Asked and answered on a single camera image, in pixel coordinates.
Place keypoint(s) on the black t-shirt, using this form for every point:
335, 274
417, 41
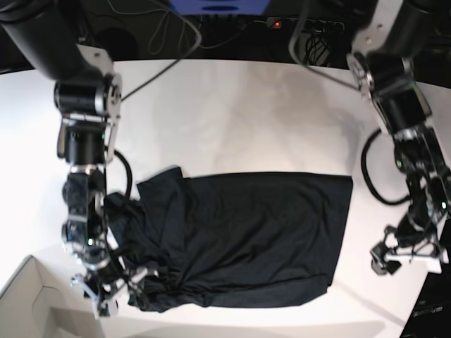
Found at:
236, 240

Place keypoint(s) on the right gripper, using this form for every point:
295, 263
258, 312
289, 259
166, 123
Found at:
104, 294

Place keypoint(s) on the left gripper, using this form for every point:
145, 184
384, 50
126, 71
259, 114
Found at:
396, 248

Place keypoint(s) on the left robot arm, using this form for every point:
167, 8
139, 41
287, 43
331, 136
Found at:
381, 61

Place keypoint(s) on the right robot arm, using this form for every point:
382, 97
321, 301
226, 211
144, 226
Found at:
87, 94

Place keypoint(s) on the blue bin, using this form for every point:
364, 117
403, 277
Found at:
220, 7

